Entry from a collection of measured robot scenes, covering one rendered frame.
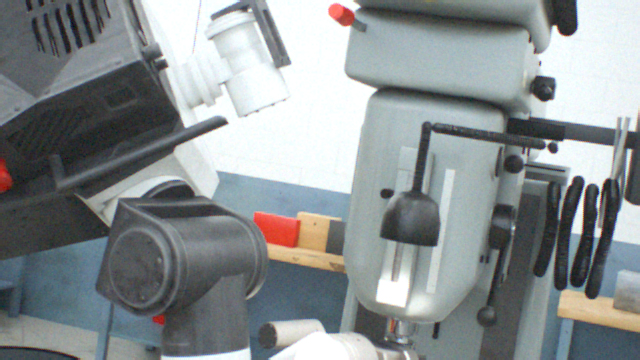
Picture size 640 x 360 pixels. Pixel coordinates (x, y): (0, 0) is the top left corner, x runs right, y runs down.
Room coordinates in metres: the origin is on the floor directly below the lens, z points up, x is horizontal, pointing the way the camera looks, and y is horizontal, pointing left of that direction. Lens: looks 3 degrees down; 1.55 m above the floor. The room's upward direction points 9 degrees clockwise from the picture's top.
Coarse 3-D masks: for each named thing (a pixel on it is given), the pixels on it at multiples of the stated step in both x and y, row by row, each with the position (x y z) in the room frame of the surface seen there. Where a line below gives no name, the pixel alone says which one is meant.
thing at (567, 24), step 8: (552, 0) 1.28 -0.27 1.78; (560, 0) 1.24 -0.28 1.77; (568, 0) 1.25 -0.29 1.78; (576, 0) 1.34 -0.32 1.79; (560, 8) 1.31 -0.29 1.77; (568, 8) 1.31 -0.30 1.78; (576, 8) 1.37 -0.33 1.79; (560, 16) 1.37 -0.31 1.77; (568, 16) 1.37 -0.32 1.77; (576, 16) 1.43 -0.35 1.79; (552, 24) 1.48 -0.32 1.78; (560, 24) 1.45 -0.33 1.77; (568, 24) 1.44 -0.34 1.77; (576, 24) 1.50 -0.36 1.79; (560, 32) 1.55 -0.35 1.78; (568, 32) 1.52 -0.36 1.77
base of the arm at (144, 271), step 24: (120, 216) 0.90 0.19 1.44; (144, 216) 0.88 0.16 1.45; (168, 216) 0.95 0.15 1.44; (192, 216) 0.98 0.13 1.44; (240, 216) 0.98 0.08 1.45; (120, 240) 0.89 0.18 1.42; (144, 240) 0.87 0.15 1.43; (168, 240) 0.86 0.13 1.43; (264, 240) 0.97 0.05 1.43; (120, 264) 0.88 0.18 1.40; (144, 264) 0.87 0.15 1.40; (168, 264) 0.85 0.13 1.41; (264, 264) 0.96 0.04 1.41; (96, 288) 0.91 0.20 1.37; (120, 288) 0.88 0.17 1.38; (144, 288) 0.87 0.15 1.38; (168, 288) 0.86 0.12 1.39; (144, 312) 0.87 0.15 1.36
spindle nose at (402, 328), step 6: (390, 324) 1.35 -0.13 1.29; (396, 324) 1.34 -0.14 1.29; (402, 324) 1.34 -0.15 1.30; (408, 324) 1.34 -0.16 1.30; (414, 324) 1.34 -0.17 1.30; (390, 330) 1.34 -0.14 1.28; (396, 330) 1.34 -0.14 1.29; (402, 330) 1.34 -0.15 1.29; (408, 330) 1.34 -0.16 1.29; (414, 330) 1.34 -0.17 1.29; (408, 336) 1.34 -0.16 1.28; (414, 336) 1.34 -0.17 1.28
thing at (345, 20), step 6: (330, 6) 1.14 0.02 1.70; (336, 6) 1.13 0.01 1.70; (342, 6) 1.13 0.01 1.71; (330, 12) 1.13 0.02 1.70; (336, 12) 1.13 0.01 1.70; (342, 12) 1.13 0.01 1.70; (348, 12) 1.15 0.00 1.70; (336, 18) 1.13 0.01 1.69; (342, 18) 1.14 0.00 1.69; (348, 18) 1.16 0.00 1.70; (354, 18) 1.18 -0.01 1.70; (342, 24) 1.17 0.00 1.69; (348, 24) 1.17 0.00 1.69; (354, 24) 1.21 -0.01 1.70; (360, 24) 1.23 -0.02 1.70; (366, 24) 1.26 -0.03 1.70; (360, 30) 1.25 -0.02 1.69; (366, 30) 1.26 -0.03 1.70
